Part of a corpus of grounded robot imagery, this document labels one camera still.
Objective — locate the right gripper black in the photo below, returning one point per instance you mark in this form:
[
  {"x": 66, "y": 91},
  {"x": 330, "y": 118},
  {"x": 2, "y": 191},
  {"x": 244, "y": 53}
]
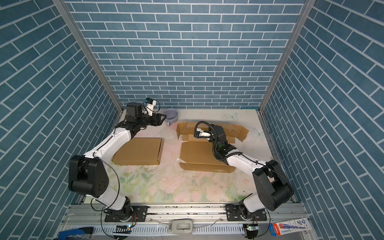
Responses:
[{"x": 212, "y": 127}]

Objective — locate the brown cardboard sheet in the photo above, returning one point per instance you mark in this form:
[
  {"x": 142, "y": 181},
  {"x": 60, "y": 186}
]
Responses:
[{"x": 197, "y": 155}]

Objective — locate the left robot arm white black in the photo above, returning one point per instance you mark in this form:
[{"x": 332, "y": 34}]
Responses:
[{"x": 87, "y": 172}]

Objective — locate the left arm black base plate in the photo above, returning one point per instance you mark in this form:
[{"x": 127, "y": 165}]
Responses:
[{"x": 132, "y": 214}]

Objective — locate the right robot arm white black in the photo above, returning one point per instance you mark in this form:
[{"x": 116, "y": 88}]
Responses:
[{"x": 272, "y": 186}]

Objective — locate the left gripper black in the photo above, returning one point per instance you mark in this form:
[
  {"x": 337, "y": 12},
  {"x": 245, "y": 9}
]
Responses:
[{"x": 159, "y": 122}]

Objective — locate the white red blue carton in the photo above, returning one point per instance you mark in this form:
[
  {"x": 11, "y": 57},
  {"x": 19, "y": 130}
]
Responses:
[{"x": 287, "y": 227}]

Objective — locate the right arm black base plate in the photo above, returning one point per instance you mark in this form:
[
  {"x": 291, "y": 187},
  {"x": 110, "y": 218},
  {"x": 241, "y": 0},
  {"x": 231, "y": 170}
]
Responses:
[{"x": 240, "y": 213}]

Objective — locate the aluminium mounting rail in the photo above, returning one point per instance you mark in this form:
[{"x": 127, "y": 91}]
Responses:
[{"x": 199, "y": 212}]

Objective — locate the blue tool at bottom left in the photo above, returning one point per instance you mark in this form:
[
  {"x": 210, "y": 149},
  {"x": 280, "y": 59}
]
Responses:
[{"x": 76, "y": 234}]

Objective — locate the brown cardboard box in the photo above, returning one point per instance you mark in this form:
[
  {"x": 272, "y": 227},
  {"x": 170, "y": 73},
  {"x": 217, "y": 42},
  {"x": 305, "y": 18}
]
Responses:
[{"x": 140, "y": 152}]

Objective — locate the grey plastic handle clamp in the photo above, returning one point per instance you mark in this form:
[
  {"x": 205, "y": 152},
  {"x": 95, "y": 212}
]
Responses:
[{"x": 181, "y": 227}]

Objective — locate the small green circuit board right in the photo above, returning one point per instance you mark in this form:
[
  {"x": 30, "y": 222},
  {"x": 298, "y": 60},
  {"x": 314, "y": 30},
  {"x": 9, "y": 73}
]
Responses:
[{"x": 252, "y": 227}]

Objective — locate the lavender speckled ceramic cup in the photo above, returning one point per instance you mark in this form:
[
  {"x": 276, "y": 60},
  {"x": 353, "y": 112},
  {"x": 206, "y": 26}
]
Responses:
[{"x": 171, "y": 116}]

